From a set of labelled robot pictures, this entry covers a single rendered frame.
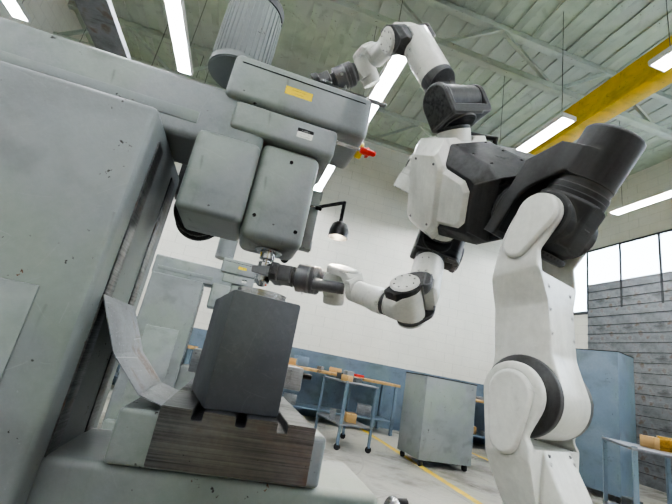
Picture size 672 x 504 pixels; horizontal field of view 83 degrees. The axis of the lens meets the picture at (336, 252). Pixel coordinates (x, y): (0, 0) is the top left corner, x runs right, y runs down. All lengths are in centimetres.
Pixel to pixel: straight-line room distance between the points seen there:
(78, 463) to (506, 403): 91
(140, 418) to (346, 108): 106
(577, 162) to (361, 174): 823
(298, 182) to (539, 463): 92
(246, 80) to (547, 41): 631
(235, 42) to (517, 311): 118
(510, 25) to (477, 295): 549
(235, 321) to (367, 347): 756
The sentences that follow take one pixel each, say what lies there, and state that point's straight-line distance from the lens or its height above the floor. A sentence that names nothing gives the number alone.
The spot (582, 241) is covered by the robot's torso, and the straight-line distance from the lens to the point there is 90.
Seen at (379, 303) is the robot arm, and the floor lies 118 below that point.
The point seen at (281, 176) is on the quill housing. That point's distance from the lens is 122.
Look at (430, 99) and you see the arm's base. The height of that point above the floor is 171.
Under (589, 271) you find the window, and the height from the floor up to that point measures 413.
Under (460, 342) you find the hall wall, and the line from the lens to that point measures 914.
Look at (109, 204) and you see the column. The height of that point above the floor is 127.
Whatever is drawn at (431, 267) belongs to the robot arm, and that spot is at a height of 131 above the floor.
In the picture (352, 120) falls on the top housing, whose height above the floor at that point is 178.
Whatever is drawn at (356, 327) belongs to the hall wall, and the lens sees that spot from 810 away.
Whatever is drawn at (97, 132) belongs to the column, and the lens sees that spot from 115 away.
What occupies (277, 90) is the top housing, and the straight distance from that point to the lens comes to 133.
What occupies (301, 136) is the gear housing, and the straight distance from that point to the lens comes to 127.
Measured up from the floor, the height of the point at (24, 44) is 169.
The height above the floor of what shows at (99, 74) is 167.
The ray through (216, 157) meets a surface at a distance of 121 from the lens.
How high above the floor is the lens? 100
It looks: 16 degrees up
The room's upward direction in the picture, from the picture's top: 11 degrees clockwise
